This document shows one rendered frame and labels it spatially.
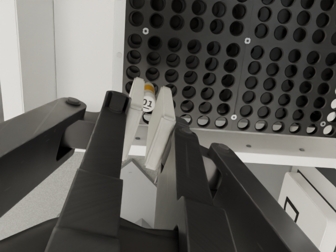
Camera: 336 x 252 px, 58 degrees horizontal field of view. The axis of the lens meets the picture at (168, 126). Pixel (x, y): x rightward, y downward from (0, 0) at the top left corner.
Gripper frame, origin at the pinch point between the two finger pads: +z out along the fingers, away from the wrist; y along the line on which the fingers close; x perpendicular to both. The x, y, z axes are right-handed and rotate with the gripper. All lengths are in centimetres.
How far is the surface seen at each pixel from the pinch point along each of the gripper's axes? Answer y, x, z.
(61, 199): -16, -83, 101
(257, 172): 25.7, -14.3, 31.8
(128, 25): -3.2, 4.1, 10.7
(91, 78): -5.9, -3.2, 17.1
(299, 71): 13.2, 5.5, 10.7
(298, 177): 23.0, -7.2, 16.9
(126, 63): -2.4, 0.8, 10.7
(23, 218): -30, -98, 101
